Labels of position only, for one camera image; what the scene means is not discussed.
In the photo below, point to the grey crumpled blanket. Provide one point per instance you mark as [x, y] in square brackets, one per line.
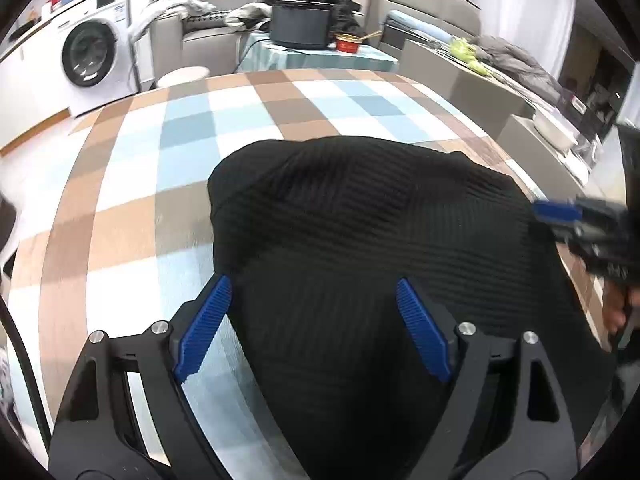
[518, 64]

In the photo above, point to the yellow-green cloth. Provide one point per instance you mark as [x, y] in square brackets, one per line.
[462, 51]

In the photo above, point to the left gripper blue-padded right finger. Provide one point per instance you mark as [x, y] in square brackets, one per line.
[540, 443]

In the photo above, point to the white round stool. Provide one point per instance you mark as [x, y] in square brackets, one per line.
[183, 75]

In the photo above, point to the red instant noodle bowl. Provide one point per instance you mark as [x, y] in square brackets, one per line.
[347, 43]

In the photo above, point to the black laptop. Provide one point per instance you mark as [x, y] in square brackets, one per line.
[301, 24]

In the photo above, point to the person's right hand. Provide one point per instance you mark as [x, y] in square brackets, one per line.
[619, 303]

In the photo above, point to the white lower cabinets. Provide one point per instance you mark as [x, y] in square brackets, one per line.
[33, 87]

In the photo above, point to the white front-load washing machine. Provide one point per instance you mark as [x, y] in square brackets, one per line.
[97, 60]

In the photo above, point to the teal plaid side table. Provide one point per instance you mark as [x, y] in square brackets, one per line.
[260, 54]

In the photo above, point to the grey sofa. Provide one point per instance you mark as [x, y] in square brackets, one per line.
[182, 37]

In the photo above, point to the black knit sweater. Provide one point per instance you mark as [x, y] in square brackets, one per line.
[315, 236]

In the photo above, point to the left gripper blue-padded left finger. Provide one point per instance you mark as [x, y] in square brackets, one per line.
[97, 435]

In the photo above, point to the plaid checkered bed cover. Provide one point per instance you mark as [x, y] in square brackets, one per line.
[122, 236]

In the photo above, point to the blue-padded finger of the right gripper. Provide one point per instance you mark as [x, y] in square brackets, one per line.
[548, 211]

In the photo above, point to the white grey clothes on sofa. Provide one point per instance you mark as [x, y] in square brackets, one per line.
[243, 18]

